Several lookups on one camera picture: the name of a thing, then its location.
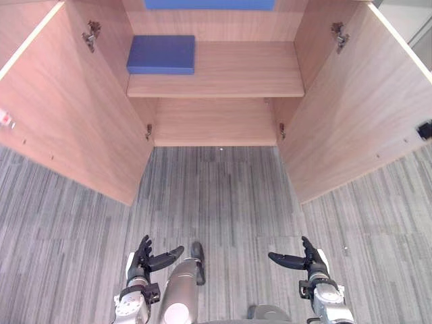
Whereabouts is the white red sticker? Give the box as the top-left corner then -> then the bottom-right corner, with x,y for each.
0,109 -> 16,130

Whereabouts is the wooden cabinet shelf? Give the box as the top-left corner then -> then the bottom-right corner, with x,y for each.
126,40 -> 306,99

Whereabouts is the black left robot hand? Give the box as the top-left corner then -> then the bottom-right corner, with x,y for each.
126,235 -> 185,280

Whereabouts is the blue box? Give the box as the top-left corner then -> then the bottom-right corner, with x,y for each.
144,0 -> 275,11

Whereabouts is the wooden cabinet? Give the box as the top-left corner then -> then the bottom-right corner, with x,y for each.
119,0 -> 310,147

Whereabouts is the blue folder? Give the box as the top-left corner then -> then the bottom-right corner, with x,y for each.
126,34 -> 196,76

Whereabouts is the wooden cabinet door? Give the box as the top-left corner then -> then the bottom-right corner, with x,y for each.
0,0 -> 159,207
271,2 -> 432,205

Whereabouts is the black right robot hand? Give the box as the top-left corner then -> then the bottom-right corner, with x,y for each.
267,236 -> 329,275

